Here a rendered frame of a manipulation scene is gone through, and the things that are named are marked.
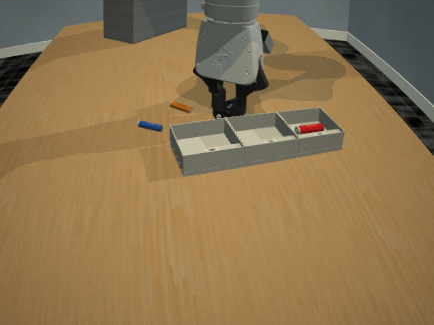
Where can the blue battery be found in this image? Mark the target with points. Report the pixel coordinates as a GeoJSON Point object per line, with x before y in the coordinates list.
{"type": "Point", "coordinates": [149, 125]}

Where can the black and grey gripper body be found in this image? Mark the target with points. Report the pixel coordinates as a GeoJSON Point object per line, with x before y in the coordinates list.
{"type": "Point", "coordinates": [222, 51]}

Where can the white open-top bin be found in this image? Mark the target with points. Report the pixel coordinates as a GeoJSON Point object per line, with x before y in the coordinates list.
{"type": "Point", "coordinates": [213, 145]}

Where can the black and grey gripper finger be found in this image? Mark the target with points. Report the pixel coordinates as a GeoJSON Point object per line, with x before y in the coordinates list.
{"type": "Point", "coordinates": [217, 90]}
{"type": "Point", "coordinates": [242, 91]}

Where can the black 9v battery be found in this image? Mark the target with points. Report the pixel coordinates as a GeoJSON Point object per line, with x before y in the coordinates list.
{"type": "Point", "coordinates": [224, 110]}

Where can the red battery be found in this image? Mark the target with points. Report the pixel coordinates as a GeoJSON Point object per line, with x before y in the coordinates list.
{"type": "Point", "coordinates": [309, 128]}

